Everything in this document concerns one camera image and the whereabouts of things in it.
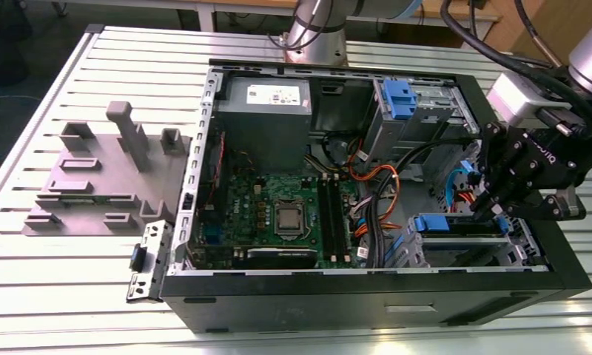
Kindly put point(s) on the black open PC case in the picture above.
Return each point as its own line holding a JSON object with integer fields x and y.
{"x": 326, "y": 303}

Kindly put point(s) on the grey power supply unit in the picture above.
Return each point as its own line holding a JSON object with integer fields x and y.
{"x": 262, "y": 137}

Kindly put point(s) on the silver CPU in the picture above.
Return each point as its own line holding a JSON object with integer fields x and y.
{"x": 290, "y": 218}

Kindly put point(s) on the green motherboard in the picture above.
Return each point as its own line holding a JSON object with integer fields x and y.
{"x": 247, "y": 196}

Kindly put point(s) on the grey parts rack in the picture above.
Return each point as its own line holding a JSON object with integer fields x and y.
{"x": 114, "y": 177}

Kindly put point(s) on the brown wooden cabinet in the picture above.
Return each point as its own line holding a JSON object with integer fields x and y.
{"x": 556, "y": 22}

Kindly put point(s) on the CPU socket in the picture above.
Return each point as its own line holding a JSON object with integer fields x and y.
{"x": 289, "y": 203}

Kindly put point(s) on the green RAM stick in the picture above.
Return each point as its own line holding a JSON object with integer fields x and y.
{"x": 96, "y": 201}

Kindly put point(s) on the blue plastic drive latch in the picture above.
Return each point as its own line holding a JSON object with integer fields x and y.
{"x": 399, "y": 100}

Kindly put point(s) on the wooden desk white frame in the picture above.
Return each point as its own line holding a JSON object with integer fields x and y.
{"x": 483, "y": 16}

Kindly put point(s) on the hard disk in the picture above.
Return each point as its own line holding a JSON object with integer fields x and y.
{"x": 430, "y": 223}

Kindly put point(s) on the black graphics card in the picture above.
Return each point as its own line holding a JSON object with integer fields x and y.
{"x": 277, "y": 260}

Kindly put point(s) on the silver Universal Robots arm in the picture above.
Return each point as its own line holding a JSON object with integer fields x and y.
{"x": 317, "y": 44}

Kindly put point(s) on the black RAM slot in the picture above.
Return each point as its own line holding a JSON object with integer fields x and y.
{"x": 327, "y": 214}
{"x": 341, "y": 214}

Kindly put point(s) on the metal disk bay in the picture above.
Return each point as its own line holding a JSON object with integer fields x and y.
{"x": 465, "y": 241}

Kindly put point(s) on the metal drive cage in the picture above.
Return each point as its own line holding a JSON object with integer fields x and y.
{"x": 399, "y": 137}

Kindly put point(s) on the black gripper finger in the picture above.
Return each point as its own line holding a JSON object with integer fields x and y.
{"x": 553, "y": 207}
{"x": 494, "y": 155}

